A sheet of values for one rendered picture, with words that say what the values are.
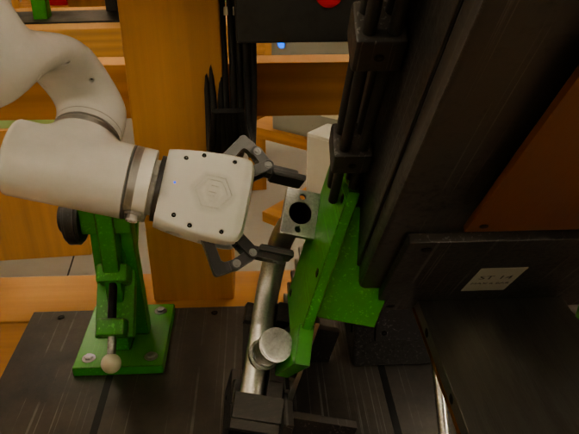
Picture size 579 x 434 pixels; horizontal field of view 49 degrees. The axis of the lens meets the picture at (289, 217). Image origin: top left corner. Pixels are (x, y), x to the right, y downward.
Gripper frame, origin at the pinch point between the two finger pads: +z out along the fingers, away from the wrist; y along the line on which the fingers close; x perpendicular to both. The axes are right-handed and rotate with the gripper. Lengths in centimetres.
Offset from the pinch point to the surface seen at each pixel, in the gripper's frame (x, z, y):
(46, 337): 37.4, -28.3, -15.8
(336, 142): -20.6, -0.7, 0.8
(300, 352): -2.7, 3.0, -15.3
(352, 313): -3.3, 8.0, -10.2
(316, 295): -5.6, 3.1, -9.6
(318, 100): 22.4, 5.7, 28.0
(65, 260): 228, -58, 31
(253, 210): 243, 24, 78
